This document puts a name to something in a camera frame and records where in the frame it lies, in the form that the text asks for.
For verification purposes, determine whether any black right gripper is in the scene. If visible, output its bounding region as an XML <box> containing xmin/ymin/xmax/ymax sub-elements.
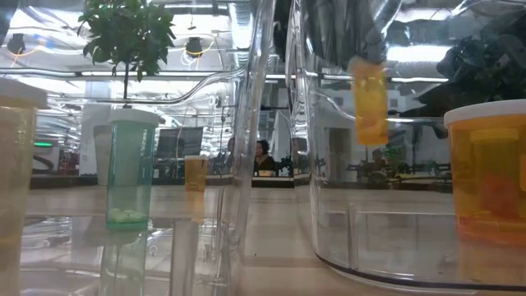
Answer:
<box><xmin>348</xmin><ymin>16</ymin><xmax>501</xmax><ymax>90</ymax></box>

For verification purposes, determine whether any small orange pill bottle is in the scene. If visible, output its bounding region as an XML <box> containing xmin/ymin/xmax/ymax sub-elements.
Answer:
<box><xmin>351</xmin><ymin>57</ymin><xmax>390</xmax><ymax>146</ymax></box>

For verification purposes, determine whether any large orange pill bottle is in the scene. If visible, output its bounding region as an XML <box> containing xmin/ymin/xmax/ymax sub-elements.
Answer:
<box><xmin>183</xmin><ymin>155</ymin><xmax>210</xmax><ymax>192</ymax></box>
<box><xmin>443</xmin><ymin>99</ymin><xmax>526</xmax><ymax>247</ymax></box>

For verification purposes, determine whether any small green pill bottle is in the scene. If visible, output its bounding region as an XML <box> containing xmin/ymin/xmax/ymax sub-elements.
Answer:
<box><xmin>105</xmin><ymin>109</ymin><xmax>160</xmax><ymax>231</ymax></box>

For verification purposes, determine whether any small pale amber pill bottle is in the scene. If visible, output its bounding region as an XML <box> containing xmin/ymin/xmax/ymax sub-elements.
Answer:
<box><xmin>0</xmin><ymin>77</ymin><xmax>48</xmax><ymax>296</ymax></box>

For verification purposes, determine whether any clear plastic bin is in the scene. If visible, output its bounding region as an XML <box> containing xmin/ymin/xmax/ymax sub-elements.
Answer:
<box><xmin>0</xmin><ymin>0</ymin><xmax>276</xmax><ymax>296</ymax></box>
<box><xmin>285</xmin><ymin>0</ymin><xmax>526</xmax><ymax>293</ymax></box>

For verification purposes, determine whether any person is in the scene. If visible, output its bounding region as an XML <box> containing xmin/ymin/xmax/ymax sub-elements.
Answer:
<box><xmin>253</xmin><ymin>139</ymin><xmax>277</xmax><ymax>173</ymax></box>

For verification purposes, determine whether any dark monitor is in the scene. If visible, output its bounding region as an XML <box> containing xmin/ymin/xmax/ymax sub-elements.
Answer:
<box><xmin>155</xmin><ymin>127</ymin><xmax>205</xmax><ymax>160</ymax></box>

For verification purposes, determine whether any green leafy plant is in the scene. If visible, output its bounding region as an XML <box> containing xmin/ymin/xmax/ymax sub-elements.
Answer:
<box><xmin>77</xmin><ymin>0</ymin><xmax>177</xmax><ymax>109</ymax></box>

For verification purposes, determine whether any black aluminium table frame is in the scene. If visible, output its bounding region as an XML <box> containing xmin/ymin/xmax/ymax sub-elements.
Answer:
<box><xmin>30</xmin><ymin>174</ymin><xmax>297</xmax><ymax>189</ymax></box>

